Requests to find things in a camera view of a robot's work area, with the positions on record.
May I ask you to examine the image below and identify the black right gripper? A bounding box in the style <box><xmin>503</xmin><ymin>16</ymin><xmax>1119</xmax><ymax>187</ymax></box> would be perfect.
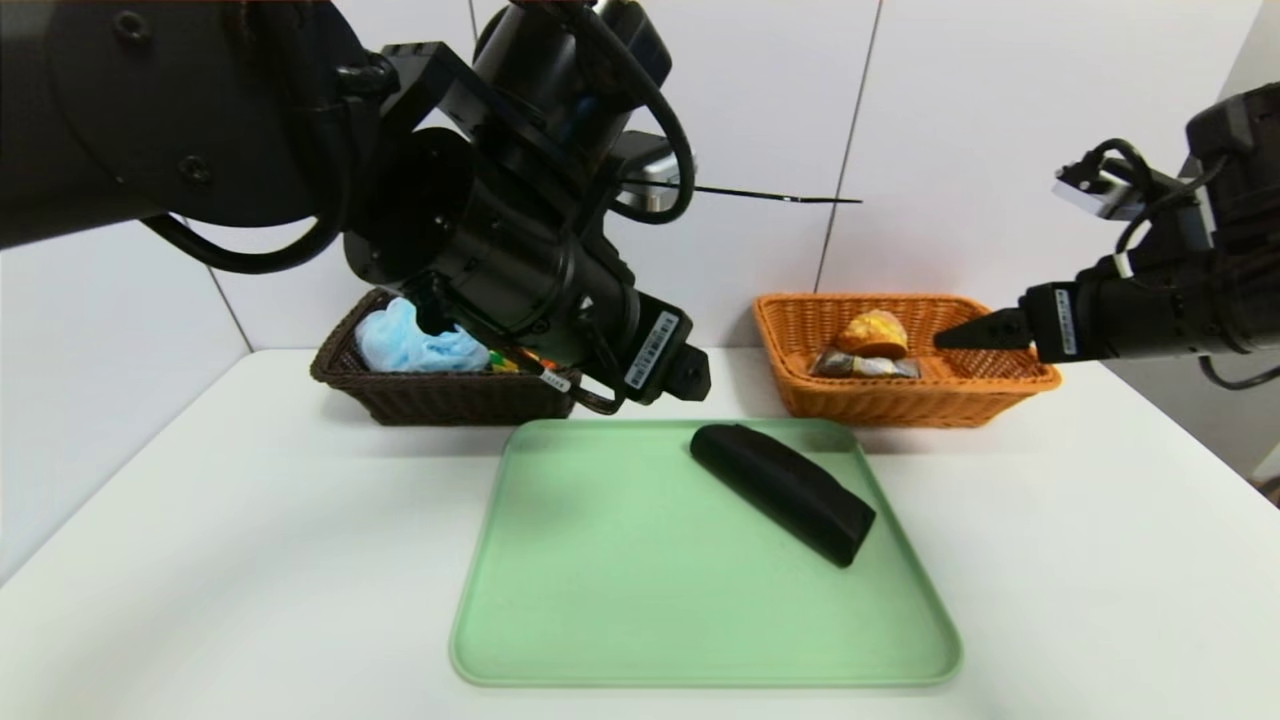
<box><xmin>933</xmin><ymin>270</ymin><xmax>1186</xmax><ymax>365</ymax></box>

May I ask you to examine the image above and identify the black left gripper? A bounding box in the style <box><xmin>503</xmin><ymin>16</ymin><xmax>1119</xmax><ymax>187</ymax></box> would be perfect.
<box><xmin>564</xmin><ymin>276</ymin><xmax>712</xmax><ymax>405</ymax></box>

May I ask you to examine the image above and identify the round cream bun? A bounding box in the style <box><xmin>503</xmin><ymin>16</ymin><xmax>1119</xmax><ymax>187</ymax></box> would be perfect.
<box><xmin>836</xmin><ymin>309</ymin><xmax>910</xmax><ymax>360</ymax></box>

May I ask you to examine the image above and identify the chocolate balls pack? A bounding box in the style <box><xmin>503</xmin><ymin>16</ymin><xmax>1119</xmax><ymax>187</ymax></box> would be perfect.
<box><xmin>808</xmin><ymin>348</ymin><xmax>921</xmax><ymax>380</ymax></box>

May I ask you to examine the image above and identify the black fabric pouch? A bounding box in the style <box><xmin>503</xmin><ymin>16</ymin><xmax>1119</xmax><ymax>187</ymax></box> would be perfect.
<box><xmin>690</xmin><ymin>423</ymin><xmax>877</xmax><ymax>569</ymax></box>

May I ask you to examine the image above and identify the colourful puzzle cube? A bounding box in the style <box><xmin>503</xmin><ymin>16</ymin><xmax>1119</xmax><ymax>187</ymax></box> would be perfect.
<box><xmin>488</xmin><ymin>347</ymin><xmax>557</xmax><ymax>375</ymax></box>

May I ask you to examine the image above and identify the light blue bath loofah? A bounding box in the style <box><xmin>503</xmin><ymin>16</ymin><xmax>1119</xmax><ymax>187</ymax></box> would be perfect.
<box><xmin>356</xmin><ymin>297</ymin><xmax>491</xmax><ymax>374</ymax></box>

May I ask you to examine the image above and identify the orange wicker basket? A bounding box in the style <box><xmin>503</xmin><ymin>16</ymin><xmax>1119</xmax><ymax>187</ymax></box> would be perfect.
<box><xmin>753</xmin><ymin>293</ymin><xmax>1062</xmax><ymax>429</ymax></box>

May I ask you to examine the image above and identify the dark brown wicker basket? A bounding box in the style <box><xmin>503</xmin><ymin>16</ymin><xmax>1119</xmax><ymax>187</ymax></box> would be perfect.
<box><xmin>311</xmin><ymin>288</ymin><xmax>579</xmax><ymax>426</ymax></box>

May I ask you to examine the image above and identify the black zip tie tail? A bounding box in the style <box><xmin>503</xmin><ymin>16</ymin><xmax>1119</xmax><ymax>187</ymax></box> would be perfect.
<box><xmin>625</xmin><ymin>180</ymin><xmax>863</xmax><ymax>206</ymax></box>

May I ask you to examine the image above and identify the light green plastic tray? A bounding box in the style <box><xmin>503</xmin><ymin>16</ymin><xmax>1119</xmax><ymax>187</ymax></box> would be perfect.
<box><xmin>449</xmin><ymin>418</ymin><xmax>963</xmax><ymax>689</ymax></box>

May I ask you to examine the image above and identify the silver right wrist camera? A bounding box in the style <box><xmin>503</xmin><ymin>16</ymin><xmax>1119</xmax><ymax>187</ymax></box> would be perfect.
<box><xmin>1052</xmin><ymin>160</ymin><xmax>1166</xmax><ymax>223</ymax></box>

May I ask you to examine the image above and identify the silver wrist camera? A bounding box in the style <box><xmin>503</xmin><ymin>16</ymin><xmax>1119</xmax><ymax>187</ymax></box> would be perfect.
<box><xmin>605</xmin><ymin>130</ymin><xmax>696</xmax><ymax>213</ymax></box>
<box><xmin>1052</xmin><ymin>160</ymin><xmax>1166</xmax><ymax>223</ymax></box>

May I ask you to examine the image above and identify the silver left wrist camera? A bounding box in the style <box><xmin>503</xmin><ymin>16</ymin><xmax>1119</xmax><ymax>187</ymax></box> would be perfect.
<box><xmin>605</xmin><ymin>130</ymin><xmax>696</xmax><ymax>213</ymax></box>

